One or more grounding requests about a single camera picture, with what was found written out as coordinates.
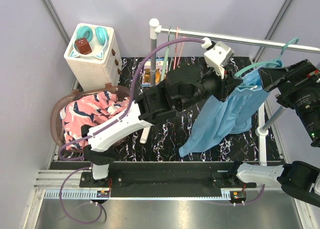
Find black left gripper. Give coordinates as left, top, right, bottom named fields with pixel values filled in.
left=177, top=61, right=243, bottom=110

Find teal cat ear headphones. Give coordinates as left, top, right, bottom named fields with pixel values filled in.
left=69, top=25, right=109, bottom=60

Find pink patterned shorts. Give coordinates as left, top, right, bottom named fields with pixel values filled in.
left=57, top=90, right=131, bottom=144

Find white storage box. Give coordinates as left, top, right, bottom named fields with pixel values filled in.
left=64, top=23, right=122, bottom=91

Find dog picture book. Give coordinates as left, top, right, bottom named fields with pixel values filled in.
left=142, top=58, right=168, bottom=87

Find light blue shorts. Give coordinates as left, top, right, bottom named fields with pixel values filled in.
left=178, top=70, right=269, bottom=157

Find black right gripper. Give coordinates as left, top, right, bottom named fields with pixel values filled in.
left=256, top=56, right=320, bottom=142

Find pink translucent plastic basin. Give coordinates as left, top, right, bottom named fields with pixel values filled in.
left=50, top=83, right=130, bottom=147

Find silver clothes rack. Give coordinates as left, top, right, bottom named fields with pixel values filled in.
left=139, top=18, right=320, bottom=167

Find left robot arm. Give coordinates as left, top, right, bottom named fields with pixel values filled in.
left=81, top=66, right=243, bottom=187

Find brown cube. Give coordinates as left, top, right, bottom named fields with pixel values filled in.
left=75, top=37, right=92, bottom=55

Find mint green hanger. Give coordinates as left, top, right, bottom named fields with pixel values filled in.
left=160, top=45, right=171, bottom=82

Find pink wire hanger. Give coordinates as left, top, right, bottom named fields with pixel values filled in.
left=173, top=42, right=185, bottom=70

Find teal plastic hanger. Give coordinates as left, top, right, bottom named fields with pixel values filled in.
left=234, top=37, right=300, bottom=78

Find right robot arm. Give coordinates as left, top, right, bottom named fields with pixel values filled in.
left=227, top=59, right=320, bottom=207

